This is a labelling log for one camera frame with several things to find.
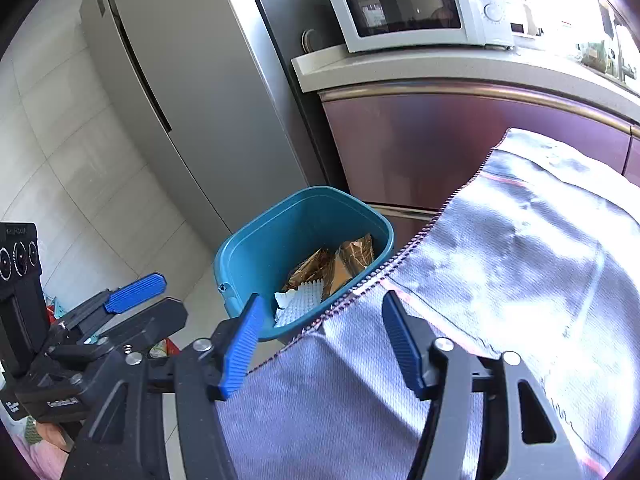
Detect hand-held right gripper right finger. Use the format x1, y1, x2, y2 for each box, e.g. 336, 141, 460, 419
381, 291, 586, 480

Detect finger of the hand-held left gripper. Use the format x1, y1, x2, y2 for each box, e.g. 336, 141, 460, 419
47, 297, 188, 363
55, 272, 167, 333

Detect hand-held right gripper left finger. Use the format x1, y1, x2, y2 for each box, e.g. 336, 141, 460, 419
60, 294, 266, 480

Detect white foam fruit net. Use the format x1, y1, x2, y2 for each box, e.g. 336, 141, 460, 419
275, 280, 321, 326

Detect gold foil wrapper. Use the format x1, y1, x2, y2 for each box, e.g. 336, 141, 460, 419
282, 249, 341, 301
335, 232, 376, 281

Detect teal plastic waste bin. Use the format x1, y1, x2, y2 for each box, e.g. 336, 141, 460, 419
214, 186, 396, 343

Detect person's left forearm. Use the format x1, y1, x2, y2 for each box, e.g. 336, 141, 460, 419
15, 425, 76, 478

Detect colourful plastic bag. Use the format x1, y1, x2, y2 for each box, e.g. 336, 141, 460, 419
149, 337, 182, 361

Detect purple checked tablecloth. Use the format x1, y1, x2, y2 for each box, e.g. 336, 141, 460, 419
215, 127, 640, 480

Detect purple base cabinets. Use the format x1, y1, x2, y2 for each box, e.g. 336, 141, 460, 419
317, 77, 640, 221

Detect silver refrigerator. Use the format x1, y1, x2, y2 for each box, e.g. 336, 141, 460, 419
80, 0, 313, 248

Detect light stone kitchen counter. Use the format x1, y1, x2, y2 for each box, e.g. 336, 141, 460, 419
291, 42, 640, 126

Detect white microwave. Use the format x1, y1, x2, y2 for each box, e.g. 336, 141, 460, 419
322, 0, 516, 54

